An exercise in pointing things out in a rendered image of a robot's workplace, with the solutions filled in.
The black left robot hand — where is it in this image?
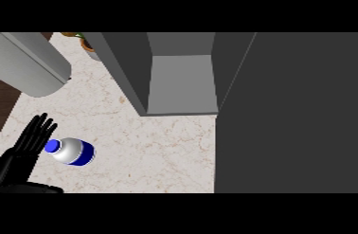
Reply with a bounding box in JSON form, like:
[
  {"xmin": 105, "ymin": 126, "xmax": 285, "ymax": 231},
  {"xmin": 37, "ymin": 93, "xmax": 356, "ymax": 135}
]
[{"xmin": 0, "ymin": 112, "xmax": 65, "ymax": 194}]

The blue capped water bottle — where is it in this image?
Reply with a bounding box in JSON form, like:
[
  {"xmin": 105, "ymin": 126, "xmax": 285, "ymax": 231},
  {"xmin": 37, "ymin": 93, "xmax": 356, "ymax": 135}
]
[{"xmin": 43, "ymin": 136, "xmax": 96, "ymax": 167}]

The grey open cabinet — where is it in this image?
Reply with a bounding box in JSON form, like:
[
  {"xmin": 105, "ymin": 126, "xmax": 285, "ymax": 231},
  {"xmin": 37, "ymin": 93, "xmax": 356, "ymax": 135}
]
[{"xmin": 83, "ymin": 31, "xmax": 258, "ymax": 117}]

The dark grey cabinet door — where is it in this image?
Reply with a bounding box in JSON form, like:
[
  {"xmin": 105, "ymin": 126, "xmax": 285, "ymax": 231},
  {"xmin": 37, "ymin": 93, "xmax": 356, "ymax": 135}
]
[{"xmin": 213, "ymin": 31, "xmax": 358, "ymax": 194}]

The pale grey rounded appliance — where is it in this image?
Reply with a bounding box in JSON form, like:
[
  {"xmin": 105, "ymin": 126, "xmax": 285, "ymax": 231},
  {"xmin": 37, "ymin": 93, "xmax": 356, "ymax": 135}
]
[{"xmin": 0, "ymin": 31, "xmax": 73, "ymax": 99}]

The potted plant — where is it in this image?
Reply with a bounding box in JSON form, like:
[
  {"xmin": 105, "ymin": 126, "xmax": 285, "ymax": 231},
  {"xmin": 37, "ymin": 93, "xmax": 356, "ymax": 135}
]
[{"xmin": 61, "ymin": 31, "xmax": 104, "ymax": 63}]

